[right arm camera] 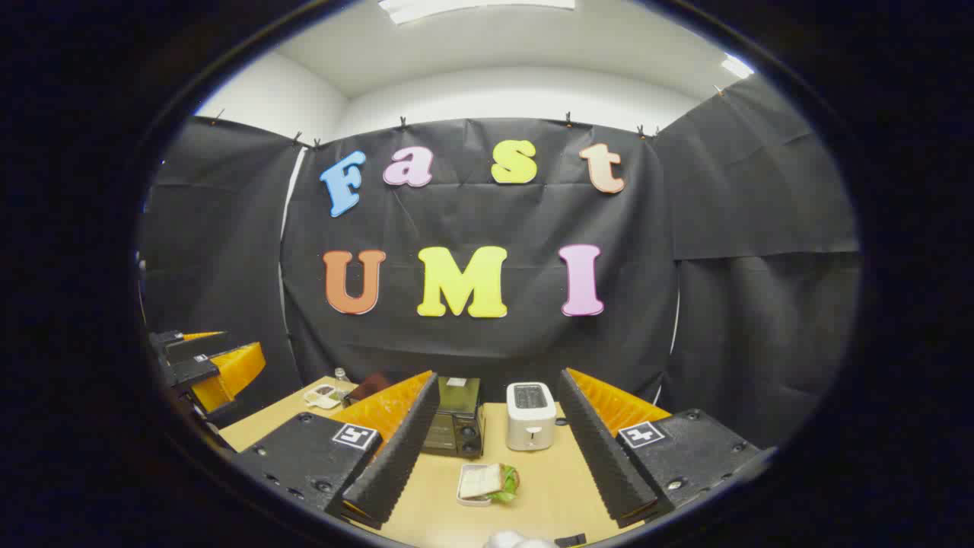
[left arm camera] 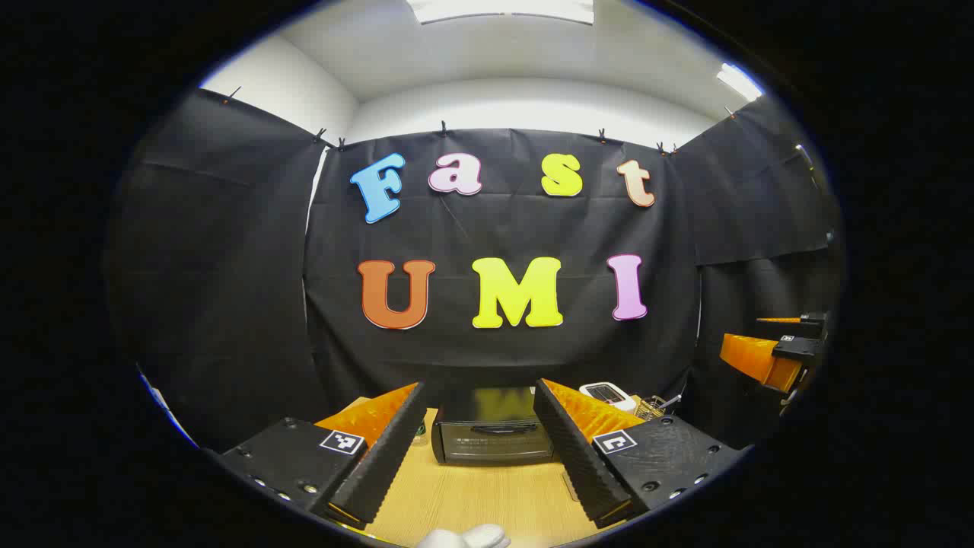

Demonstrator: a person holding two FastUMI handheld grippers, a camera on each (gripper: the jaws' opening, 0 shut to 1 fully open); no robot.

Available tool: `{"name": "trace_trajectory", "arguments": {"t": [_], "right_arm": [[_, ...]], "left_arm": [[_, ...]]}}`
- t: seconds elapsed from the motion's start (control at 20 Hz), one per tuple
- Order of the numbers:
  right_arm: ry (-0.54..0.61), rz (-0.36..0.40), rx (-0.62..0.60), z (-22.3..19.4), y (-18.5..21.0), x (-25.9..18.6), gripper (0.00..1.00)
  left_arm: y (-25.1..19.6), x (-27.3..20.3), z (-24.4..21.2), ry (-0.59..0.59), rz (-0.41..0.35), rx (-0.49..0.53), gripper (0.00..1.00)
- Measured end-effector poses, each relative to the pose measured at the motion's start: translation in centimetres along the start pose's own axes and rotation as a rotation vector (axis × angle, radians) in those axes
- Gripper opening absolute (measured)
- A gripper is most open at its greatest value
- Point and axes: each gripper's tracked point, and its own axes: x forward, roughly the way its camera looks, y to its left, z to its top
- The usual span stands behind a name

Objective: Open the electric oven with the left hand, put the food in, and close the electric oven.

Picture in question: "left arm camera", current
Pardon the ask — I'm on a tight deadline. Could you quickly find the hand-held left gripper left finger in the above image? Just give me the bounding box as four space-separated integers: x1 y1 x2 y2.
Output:
219 382 428 527

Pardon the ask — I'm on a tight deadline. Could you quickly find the row of black cloth clips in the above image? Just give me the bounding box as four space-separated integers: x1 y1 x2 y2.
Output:
222 85 737 153

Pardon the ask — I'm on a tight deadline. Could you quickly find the white toaster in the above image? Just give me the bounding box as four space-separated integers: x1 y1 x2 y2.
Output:
579 381 638 413

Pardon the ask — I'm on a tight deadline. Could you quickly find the ceiling light panel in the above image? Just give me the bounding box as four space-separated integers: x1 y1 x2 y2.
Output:
715 63 763 102
406 0 596 25

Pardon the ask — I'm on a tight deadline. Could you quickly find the black electric oven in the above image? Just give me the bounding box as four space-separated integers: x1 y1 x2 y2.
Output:
431 386 557 467

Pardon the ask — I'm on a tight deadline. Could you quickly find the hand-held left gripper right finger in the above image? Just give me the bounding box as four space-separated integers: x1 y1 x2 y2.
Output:
532 378 753 530

